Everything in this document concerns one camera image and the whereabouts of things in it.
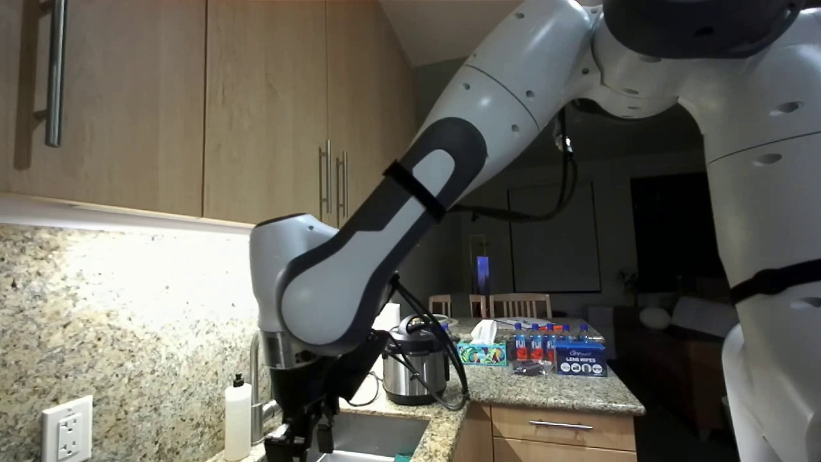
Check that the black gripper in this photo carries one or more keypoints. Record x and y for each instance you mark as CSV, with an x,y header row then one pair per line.
x,y
311,393

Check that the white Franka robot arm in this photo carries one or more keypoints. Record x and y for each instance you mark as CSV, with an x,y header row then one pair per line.
x,y
547,77

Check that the stainless steel sink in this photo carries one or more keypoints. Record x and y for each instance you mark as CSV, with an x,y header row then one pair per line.
x,y
375,436

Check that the white soap bottle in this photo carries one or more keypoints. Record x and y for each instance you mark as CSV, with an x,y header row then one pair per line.
x,y
240,419

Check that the white paper towel roll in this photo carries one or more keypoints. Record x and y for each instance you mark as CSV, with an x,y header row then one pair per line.
x,y
388,317

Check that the steel rice cooker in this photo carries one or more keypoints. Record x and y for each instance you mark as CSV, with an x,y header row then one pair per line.
x,y
419,367

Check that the teal sponge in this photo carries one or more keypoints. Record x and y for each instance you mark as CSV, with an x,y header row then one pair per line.
x,y
402,457

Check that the wooden dining chair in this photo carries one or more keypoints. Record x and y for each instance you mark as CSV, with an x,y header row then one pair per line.
x,y
478,304
519,304
439,304

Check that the teal tissue box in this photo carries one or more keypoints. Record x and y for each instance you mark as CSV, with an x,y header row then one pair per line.
x,y
480,351

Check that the blue glowing display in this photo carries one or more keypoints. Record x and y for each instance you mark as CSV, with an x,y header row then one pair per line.
x,y
484,272

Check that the wooden base cabinet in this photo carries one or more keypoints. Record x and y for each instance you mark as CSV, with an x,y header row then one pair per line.
x,y
555,436

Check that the pack of water bottles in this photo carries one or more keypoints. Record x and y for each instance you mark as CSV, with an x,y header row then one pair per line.
x,y
566,351

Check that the wooden upper cabinets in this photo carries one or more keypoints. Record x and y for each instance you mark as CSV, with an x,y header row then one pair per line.
x,y
170,104

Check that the white wall power outlet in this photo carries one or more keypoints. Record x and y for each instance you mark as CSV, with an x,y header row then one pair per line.
x,y
67,431

